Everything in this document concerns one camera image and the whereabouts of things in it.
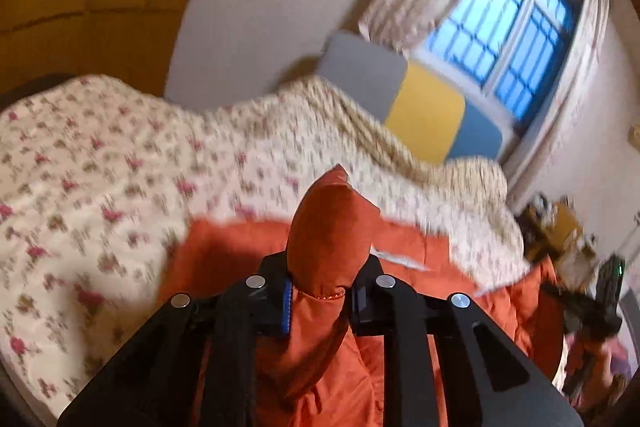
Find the small-floral cream duvet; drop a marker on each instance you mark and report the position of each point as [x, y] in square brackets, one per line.
[360, 127]

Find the wooden chair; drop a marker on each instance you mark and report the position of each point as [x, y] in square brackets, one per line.
[565, 232]

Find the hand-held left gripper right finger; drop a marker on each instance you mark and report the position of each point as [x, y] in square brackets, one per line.
[361, 304]

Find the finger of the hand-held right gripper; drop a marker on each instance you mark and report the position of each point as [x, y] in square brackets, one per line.
[580, 314]

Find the rose-print quilted bedspread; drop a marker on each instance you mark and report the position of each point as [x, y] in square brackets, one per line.
[110, 167]

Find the orange quilted jacket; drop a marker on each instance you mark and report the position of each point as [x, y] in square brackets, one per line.
[325, 227]

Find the long patterned curtain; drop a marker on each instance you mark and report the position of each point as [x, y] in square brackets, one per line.
[575, 72]

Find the barred window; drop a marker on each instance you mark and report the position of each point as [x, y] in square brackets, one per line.
[505, 37]

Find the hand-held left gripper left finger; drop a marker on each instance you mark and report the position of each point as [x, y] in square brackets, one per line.
[285, 307]

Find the grey yellow blue headboard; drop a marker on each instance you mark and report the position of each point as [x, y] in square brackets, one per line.
[430, 107]

